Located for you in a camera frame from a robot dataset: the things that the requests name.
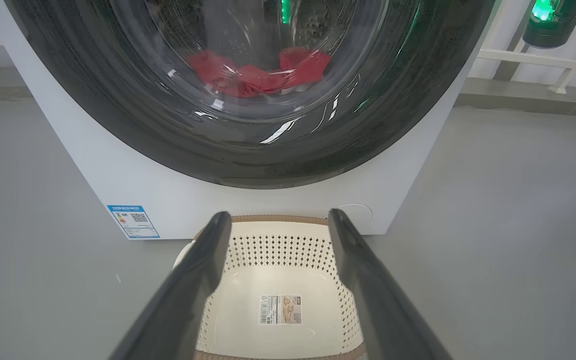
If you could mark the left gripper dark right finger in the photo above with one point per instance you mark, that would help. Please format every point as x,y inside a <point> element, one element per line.
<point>373,300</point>

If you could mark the red garment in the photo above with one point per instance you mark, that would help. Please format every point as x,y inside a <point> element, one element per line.
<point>303,67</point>

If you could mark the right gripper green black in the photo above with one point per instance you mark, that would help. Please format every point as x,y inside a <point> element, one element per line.
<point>550,32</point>

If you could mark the cream perforated laundry basket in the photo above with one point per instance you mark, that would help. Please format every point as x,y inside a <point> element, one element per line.
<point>278,272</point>

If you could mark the paper barcode label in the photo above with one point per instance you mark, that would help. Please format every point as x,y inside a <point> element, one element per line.
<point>280,309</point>

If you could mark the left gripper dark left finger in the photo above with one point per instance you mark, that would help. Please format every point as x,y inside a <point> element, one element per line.
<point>188,300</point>

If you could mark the black round glass washer door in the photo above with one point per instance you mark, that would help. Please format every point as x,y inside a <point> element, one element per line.
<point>118,110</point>

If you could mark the white front-load washing machine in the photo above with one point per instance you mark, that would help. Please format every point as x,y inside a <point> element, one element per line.
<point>168,200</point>

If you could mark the red white zippered jacket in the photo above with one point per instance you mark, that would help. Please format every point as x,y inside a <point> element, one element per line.
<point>210,70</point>

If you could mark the blue energy label sticker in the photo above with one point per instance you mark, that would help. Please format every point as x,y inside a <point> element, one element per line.
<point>133,221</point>

